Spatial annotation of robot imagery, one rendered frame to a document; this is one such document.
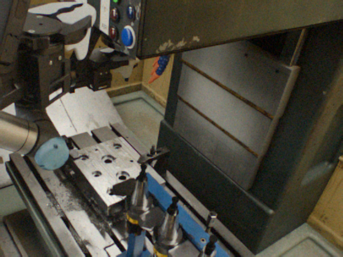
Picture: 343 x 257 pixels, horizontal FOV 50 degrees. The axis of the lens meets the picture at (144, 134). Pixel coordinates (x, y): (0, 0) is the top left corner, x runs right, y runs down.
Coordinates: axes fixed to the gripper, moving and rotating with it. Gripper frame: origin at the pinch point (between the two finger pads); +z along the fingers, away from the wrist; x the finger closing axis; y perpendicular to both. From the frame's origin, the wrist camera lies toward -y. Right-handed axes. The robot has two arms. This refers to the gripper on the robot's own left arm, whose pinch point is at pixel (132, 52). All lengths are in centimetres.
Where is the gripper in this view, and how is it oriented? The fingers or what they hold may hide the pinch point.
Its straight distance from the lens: 103.3
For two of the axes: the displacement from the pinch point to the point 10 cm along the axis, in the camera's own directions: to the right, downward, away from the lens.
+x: 5.7, 5.3, -6.3
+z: 8.2, -2.8, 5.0
